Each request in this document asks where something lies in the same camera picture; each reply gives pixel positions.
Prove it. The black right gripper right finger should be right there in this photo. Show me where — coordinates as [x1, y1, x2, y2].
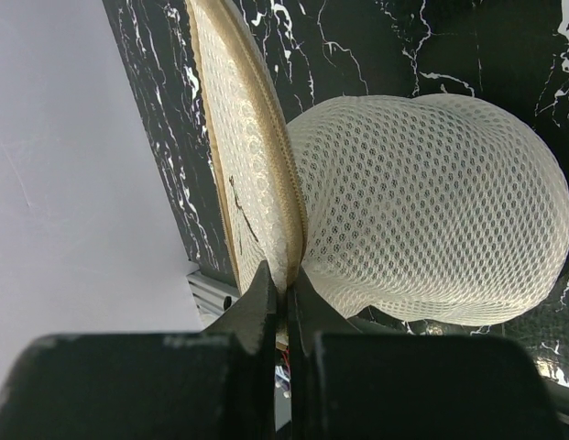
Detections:
[287, 273, 564, 439]

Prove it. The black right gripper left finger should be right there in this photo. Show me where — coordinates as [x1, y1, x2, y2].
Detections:
[0, 263, 278, 439]

